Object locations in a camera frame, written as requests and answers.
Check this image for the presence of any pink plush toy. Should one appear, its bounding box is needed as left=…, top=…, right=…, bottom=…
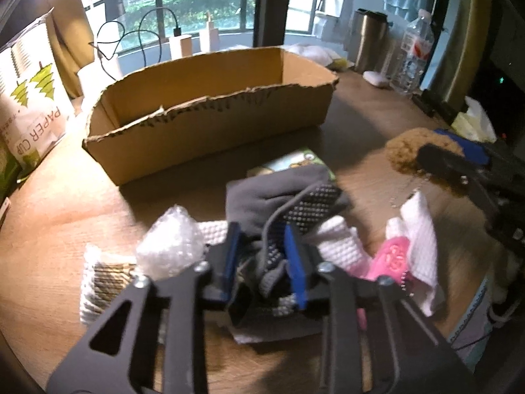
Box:
left=348, top=235, right=412, bottom=331

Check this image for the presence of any clear bubble wrap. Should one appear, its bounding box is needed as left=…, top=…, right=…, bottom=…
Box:
left=135, top=206, right=205, bottom=280

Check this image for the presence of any white waffle cloth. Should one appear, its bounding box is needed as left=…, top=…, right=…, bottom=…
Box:
left=306, top=190, right=444, bottom=317

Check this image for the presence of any grey dotted glove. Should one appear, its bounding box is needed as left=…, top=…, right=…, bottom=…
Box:
left=225, top=164, right=350, bottom=317

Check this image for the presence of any cotton swab pack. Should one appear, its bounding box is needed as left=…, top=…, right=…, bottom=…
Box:
left=79, top=244, right=136, bottom=326

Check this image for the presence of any brown scrubbing sponge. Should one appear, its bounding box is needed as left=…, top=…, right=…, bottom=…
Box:
left=385, top=127, right=465, bottom=174

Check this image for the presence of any tissue pack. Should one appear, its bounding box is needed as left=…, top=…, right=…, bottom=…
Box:
left=451, top=96, right=496, bottom=143

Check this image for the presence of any white small case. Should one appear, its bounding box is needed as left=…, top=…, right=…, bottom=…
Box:
left=362, top=70, right=389, bottom=89

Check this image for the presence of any clear water bottle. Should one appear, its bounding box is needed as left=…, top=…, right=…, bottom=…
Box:
left=391, top=9, right=434, bottom=95

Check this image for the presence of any green printed card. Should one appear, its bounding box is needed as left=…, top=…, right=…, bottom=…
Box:
left=246, top=148, right=335, bottom=181

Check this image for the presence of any steel thermos tumbler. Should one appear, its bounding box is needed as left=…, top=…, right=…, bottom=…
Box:
left=351, top=8, right=388, bottom=73

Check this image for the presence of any white plastic bag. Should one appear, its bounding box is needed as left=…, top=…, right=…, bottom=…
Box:
left=281, top=44, right=353, bottom=72

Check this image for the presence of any brown cardboard box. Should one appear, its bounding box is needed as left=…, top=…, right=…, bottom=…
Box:
left=82, top=47, right=338, bottom=186

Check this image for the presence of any white charger plug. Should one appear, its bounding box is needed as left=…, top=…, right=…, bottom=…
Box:
left=199, top=11, right=220, bottom=54

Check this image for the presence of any paper cup pack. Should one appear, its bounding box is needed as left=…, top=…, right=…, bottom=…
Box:
left=1, top=13, right=75, bottom=173

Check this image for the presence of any white charger with black cable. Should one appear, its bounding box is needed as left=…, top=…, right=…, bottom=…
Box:
left=89, top=6, right=194, bottom=81

